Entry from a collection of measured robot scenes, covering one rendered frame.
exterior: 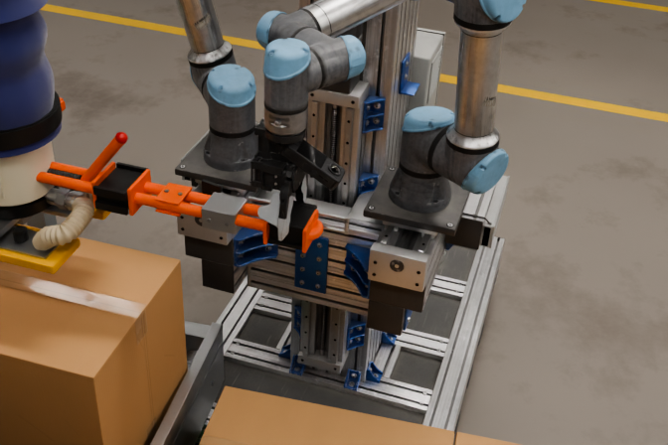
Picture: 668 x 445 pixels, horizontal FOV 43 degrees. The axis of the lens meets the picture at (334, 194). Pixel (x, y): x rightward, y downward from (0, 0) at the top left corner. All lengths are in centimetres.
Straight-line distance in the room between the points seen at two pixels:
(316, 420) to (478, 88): 93
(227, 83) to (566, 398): 170
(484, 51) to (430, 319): 145
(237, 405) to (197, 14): 98
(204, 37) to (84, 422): 95
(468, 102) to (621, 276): 206
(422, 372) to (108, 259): 119
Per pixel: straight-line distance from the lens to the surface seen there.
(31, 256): 176
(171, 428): 211
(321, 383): 274
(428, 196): 203
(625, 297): 367
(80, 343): 184
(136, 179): 171
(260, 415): 221
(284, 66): 140
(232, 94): 208
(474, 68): 178
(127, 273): 200
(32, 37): 165
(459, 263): 329
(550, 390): 317
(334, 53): 147
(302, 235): 155
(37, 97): 169
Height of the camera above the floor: 218
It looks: 33 degrees down
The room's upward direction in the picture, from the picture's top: 3 degrees clockwise
